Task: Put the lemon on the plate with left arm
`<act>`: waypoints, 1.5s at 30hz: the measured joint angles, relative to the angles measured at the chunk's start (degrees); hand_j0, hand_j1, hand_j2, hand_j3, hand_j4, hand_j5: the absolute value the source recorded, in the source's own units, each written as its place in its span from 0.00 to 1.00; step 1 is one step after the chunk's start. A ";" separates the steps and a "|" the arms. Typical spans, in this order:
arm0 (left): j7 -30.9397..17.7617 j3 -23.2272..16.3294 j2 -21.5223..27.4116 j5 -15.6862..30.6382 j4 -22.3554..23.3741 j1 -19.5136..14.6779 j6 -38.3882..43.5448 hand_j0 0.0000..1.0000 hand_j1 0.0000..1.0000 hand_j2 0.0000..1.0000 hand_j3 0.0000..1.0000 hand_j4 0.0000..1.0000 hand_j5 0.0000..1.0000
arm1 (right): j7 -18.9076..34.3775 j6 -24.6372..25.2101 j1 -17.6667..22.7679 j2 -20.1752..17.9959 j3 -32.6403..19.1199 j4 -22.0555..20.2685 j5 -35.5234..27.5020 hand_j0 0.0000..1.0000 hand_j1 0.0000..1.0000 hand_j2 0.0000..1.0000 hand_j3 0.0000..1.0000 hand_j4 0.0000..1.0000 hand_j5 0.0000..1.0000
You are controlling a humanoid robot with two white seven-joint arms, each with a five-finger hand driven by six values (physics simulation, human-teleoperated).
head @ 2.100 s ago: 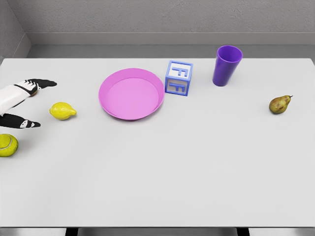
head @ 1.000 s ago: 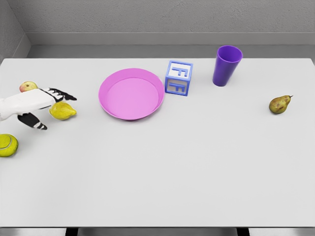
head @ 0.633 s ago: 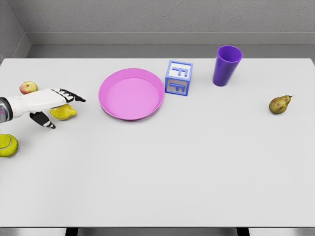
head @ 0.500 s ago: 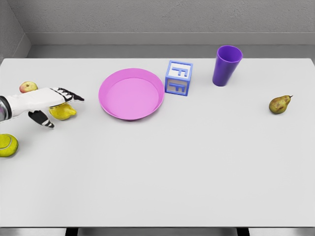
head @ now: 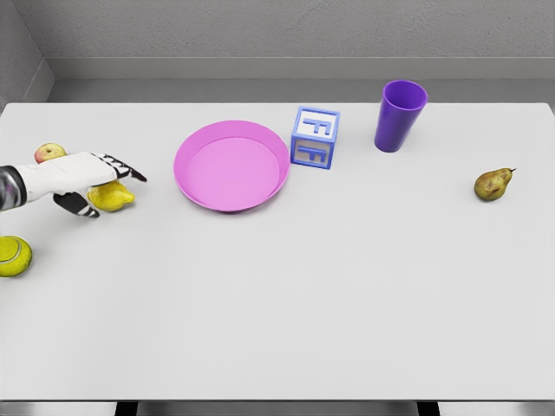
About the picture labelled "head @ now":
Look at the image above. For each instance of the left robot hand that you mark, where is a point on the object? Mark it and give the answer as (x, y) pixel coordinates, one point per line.
(84, 172)

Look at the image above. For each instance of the yellow lemon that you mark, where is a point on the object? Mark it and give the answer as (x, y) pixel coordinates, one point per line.
(112, 197)

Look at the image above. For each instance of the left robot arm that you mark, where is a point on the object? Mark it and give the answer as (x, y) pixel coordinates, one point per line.
(21, 183)

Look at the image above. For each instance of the pink plate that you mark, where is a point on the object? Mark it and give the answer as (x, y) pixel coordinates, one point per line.
(232, 167)

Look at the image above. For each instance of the red yellow apple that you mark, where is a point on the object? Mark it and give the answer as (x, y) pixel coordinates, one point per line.
(50, 151)

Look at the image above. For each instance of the yellow tennis ball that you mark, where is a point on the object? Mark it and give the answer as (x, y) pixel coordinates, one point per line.
(13, 256)

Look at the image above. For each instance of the blue letter F block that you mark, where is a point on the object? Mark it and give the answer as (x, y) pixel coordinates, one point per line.
(314, 138)

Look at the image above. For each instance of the purple cup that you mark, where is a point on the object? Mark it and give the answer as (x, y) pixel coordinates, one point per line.
(399, 117)

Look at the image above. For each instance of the brown green pear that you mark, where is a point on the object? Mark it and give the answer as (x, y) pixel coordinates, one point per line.
(490, 185)

